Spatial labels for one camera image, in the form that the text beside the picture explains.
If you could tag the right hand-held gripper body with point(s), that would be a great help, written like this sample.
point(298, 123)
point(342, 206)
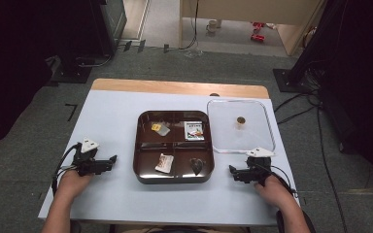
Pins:
point(255, 168)

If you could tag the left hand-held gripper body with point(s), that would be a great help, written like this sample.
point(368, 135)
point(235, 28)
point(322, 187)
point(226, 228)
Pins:
point(89, 161)

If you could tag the person's left hand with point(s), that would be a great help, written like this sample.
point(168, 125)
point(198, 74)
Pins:
point(73, 184)

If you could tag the person's right hand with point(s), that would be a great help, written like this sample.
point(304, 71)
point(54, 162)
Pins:
point(273, 191)

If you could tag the clear plastic lid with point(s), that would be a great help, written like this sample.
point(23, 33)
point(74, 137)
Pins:
point(239, 136)

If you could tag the white table cover sheet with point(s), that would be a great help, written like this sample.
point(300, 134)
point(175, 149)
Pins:
point(110, 123)

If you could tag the dark heart-shaped packet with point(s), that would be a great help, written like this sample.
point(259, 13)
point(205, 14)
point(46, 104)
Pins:
point(196, 165)

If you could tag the white and brown packet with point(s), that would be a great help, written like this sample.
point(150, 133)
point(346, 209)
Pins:
point(164, 163)

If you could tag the white green-printed packet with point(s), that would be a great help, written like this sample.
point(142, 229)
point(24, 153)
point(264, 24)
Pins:
point(194, 131)

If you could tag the yellow and silver packet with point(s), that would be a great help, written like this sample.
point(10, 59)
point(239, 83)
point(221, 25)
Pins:
point(160, 128)

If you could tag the brown divided tray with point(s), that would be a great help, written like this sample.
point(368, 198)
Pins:
point(175, 147)

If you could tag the black floor stand base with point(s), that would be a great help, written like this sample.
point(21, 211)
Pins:
point(288, 81)

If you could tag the black floor stand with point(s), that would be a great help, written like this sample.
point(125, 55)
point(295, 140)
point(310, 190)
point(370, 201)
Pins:
point(87, 32)

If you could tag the red tool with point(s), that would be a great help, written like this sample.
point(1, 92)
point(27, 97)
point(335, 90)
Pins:
point(257, 37)

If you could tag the white tape roll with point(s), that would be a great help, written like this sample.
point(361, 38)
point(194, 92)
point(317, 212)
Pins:
point(212, 26)

